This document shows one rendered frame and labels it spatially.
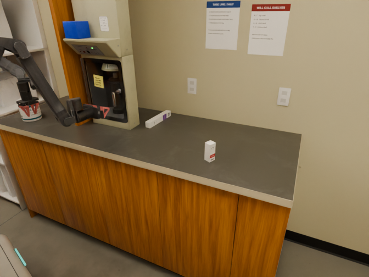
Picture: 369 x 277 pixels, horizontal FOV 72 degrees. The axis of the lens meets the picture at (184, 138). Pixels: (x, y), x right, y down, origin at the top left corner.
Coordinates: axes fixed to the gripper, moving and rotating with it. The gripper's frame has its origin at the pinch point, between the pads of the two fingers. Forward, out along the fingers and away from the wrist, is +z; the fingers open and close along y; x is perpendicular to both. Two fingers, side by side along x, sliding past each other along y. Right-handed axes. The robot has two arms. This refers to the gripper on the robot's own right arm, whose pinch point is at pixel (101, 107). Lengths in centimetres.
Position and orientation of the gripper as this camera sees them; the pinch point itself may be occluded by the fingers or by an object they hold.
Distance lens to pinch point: 158.5
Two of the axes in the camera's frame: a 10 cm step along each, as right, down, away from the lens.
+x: 0.0, 9.1, 4.1
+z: 4.3, -3.6, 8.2
